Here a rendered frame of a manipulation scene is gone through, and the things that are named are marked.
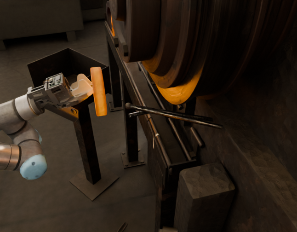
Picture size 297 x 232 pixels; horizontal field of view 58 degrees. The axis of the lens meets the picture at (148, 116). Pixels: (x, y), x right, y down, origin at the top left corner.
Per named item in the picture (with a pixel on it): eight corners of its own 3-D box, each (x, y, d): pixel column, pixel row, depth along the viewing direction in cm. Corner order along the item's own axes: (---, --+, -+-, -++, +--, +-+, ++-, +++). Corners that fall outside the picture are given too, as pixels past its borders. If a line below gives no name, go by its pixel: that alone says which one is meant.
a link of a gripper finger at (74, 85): (94, 71, 82) (66, 82, 82) (102, 86, 86) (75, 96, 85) (94, 66, 84) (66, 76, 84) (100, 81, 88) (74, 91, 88)
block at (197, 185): (208, 216, 74) (223, 158, 59) (221, 244, 68) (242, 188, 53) (171, 225, 72) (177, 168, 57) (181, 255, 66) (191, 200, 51)
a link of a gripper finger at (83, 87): (95, 76, 79) (66, 87, 79) (103, 91, 83) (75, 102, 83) (94, 71, 82) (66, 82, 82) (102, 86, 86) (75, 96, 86)
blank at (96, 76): (99, 60, 89) (88, 60, 88) (104, 78, 76) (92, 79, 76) (103, 101, 97) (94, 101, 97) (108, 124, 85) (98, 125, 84)
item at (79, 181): (90, 155, 166) (68, 47, 120) (120, 178, 153) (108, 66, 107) (63, 176, 154) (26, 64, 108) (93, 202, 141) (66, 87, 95)
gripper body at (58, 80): (64, 84, 78) (25, 98, 77) (77, 105, 83) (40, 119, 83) (63, 71, 83) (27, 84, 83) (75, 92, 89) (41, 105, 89)
